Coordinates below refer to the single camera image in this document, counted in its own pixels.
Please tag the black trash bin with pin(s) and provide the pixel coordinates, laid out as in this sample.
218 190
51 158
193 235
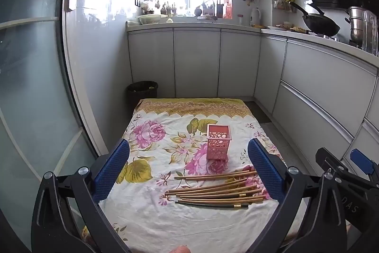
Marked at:
142 96

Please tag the stainless steel pot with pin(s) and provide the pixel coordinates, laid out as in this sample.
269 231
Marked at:
356 21

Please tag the group of wooden chopsticks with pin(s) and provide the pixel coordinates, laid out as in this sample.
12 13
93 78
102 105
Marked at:
237 189

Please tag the white lower kitchen cabinets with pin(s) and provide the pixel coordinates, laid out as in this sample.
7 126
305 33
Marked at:
195 63

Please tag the black wok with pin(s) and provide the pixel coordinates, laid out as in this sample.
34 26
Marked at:
321 24

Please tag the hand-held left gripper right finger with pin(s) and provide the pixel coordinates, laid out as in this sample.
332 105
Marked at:
266 173

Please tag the orange bottle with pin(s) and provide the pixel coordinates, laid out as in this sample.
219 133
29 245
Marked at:
227 10

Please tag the floral printed cloth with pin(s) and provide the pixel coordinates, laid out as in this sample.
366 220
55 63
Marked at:
165 226

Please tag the black chopstick with gold band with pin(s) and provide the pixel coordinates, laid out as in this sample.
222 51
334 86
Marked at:
238 196
207 204

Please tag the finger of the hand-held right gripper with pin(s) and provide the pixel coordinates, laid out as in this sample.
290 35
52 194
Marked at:
361 161
325 156

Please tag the brown utensil rack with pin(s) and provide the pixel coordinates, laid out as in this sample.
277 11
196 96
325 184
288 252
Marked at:
208 8

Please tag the wall shelf with condiments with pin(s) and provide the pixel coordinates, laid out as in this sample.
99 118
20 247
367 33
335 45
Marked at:
284 5

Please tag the black wall rack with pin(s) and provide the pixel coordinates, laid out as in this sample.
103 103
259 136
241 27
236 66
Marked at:
137 2

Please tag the pink perforated utensil holder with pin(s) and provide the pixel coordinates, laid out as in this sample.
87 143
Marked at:
217 149

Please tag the frosted glass sliding door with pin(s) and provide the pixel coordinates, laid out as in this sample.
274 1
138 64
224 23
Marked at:
29 63

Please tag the black knife holder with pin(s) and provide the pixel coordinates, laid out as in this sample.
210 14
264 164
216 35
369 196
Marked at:
219 8

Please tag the clear glass jar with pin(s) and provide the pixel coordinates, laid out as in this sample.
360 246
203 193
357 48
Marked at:
370 33

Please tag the jar with red lid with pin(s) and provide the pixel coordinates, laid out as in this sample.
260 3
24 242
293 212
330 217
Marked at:
240 20

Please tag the white kettle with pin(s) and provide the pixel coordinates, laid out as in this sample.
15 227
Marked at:
255 17

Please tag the pale green bowl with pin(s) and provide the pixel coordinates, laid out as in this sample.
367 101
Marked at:
151 19

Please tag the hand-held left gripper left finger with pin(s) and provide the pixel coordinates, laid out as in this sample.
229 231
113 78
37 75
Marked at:
112 171

